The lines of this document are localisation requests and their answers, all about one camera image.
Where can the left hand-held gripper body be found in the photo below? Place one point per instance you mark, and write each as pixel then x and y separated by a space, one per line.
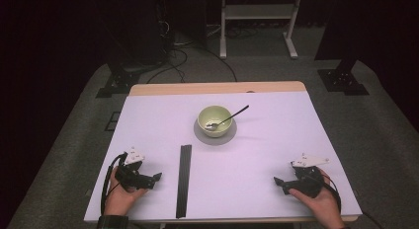
pixel 131 176

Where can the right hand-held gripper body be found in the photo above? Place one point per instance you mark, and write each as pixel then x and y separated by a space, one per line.
pixel 308 183

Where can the black chopstick tray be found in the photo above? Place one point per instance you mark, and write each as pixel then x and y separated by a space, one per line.
pixel 185 176

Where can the pale green bowl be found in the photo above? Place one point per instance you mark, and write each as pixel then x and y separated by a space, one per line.
pixel 215 115

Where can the person's left hand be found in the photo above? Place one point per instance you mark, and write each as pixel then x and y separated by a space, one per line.
pixel 122 199

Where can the person's right hand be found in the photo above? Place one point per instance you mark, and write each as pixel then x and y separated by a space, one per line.
pixel 321 204

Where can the white table mat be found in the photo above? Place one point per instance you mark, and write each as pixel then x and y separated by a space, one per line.
pixel 263 173

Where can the grey round coaster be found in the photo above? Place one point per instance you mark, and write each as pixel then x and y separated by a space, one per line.
pixel 214 140

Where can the black computer tower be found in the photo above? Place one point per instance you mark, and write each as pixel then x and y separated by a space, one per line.
pixel 141 28

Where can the dark curtain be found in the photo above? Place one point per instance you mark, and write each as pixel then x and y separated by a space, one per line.
pixel 388 31

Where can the black floor outlet frame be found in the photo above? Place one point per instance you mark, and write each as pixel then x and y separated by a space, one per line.
pixel 112 121

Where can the black stand base plate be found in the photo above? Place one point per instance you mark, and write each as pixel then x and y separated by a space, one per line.
pixel 120 82
pixel 342 79

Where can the white metal stand frame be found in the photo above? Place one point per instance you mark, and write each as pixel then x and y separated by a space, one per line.
pixel 258 11

